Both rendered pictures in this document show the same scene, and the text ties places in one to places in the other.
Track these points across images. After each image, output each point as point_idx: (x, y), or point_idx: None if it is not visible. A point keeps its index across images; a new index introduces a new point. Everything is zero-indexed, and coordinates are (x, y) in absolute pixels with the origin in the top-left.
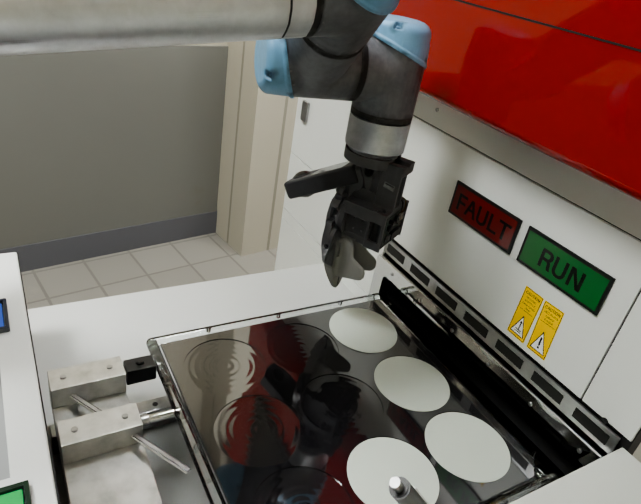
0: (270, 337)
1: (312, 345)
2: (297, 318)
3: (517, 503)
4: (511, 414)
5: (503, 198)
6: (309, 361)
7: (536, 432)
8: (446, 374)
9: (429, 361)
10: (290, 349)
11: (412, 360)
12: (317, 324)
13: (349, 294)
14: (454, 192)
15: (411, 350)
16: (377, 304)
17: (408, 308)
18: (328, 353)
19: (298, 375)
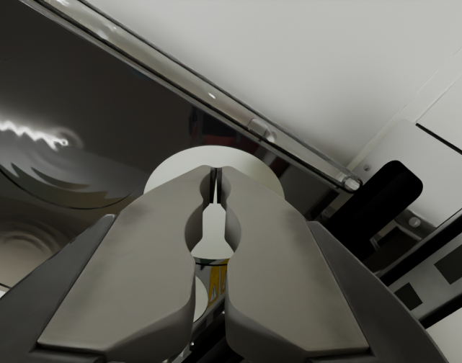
0: (24, 67)
1: (90, 156)
2: (136, 83)
3: None
4: (221, 347)
5: None
6: (48, 173)
7: (212, 362)
8: (202, 321)
9: (212, 302)
10: (38, 127)
11: (197, 287)
12: (156, 132)
13: (443, 52)
14: None
15: (218, 280)
16: (316, 199)
17: (378, 214)
18: (99, 189)
19: None
